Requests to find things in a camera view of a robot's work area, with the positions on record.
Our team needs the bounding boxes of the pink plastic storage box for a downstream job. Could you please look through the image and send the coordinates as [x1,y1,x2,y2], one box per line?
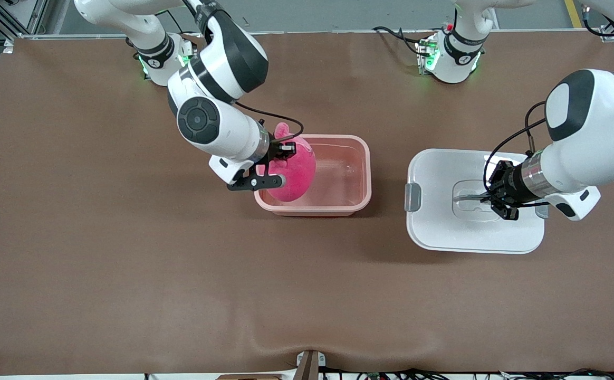
[254,135,372,217]

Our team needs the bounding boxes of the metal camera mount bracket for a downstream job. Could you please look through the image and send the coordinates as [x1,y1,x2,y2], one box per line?
[295,349,327,380]

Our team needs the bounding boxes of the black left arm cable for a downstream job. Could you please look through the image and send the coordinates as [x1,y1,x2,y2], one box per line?
[484,100,550,207]

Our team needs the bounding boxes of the black base cables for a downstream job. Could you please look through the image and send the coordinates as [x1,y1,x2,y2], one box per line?
[372,25,434,56]

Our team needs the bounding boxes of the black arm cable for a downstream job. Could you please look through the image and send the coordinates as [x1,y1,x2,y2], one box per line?
[233,100,304,142]
[484,100,550,207]

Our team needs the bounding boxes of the pink plush toy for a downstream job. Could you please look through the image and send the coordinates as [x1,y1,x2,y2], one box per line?
[257,122,317,203]

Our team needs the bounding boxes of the aluminium frame profiles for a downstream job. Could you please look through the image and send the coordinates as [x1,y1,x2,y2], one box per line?
[0,0,49,53]

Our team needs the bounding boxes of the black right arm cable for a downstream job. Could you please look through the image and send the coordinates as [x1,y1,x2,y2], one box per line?
[233,100,304,142]

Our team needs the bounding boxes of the white box lid grey latches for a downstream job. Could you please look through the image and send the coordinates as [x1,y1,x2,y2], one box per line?
[405,149,546,255]

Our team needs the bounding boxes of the brown table mat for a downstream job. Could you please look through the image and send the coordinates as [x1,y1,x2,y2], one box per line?
[0,29,614,376]

